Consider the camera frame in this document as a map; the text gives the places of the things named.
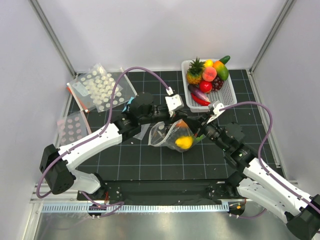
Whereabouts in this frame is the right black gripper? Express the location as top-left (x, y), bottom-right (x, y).
top-left (183, 110), bottom-right (230, 152)

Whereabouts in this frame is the orange red toy mango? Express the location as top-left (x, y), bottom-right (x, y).
top-left (173, 120), bottom-right (189, 130)

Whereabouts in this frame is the yellow toy pear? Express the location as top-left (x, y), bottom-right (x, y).
top-left (175, 136), bottom-right (194, 150)

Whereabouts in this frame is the white-dotted zip bag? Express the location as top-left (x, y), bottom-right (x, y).
top-left (148, 122), bottom-right (199, 153)

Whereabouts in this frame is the orange green toy mango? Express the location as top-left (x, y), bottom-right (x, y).
top-left (212, 60), bottom-right (229, 81)

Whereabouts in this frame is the green toy watermelon ball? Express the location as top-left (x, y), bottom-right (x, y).
top-left (194, 134), bottom-right (205, 143)

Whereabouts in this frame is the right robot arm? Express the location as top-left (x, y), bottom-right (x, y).
top-left (184, 115), bottom-right (320, 240)

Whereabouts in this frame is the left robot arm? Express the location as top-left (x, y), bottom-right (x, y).
top-left (40, 92), bottom-right (187, 200)

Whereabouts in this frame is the blue zipper clear bag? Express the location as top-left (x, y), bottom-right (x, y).
top-left (121, 97), bottom-right (151, 141)

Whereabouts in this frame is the white zipper clear bag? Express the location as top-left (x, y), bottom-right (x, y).
top-left (115, 73), bottom-right (137, 103)

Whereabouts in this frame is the white-dotted bag stack top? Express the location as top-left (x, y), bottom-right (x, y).
top-left (77, 63), bottom-right (125, 113)

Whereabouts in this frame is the red zipper clear bag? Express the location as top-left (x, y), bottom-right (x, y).
top-left (66, 76), bottom-right (97, 113)

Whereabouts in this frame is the pink-dotted zip bag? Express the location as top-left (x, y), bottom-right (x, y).
top-left (56, 111), bottom-right (92, 146)

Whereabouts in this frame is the red toy chili pepper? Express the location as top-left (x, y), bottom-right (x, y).
top-left (191, 93), bottom-right (210, 106)

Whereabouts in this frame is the purple toy eggplant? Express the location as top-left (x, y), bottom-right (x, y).
top-left (187, 84), bottom-right (210, 102)

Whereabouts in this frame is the red toy apple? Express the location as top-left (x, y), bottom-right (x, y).
top-left (198, 80), bottom-right (213, 94)

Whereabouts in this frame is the white plastic basket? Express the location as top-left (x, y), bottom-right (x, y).
top-left (181, 59), bottom-right (237, 113)

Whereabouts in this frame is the small purple grape bunch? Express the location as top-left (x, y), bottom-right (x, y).
top-left (211, 76), bottom-right (225, 92)

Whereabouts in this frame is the toy pineapple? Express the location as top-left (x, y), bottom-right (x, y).
top-left (186, 57), bottom-right (205, 85)

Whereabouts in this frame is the toy peach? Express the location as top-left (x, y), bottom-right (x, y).
top-left (202, 66), bottom-right (217, 82)

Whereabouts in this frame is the toy lemon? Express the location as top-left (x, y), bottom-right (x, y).
top-left (204, 59), bottom-right (214, 68)

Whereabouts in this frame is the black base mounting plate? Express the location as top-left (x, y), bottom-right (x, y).
top-left (91, 178), bottom-right (243, 205)

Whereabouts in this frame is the toy green cucumber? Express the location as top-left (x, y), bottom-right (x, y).
top-left (219, 55), bottom-right (231, 65)

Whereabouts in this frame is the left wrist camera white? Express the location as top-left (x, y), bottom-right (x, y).
top-left (165, 94), bottom-right (184, 112)

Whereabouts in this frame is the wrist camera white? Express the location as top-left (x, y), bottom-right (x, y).
top-left (206, 100), bottom-right (225, 124)
top-left (165, 94), bottom-right (184, 112)

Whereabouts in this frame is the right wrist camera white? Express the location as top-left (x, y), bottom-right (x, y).
top-left (206, 100), bottom-right (225, 124)

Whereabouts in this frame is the slotted cable duct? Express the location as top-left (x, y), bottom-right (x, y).
top-left (41, 202), bottom-right (229, 214)

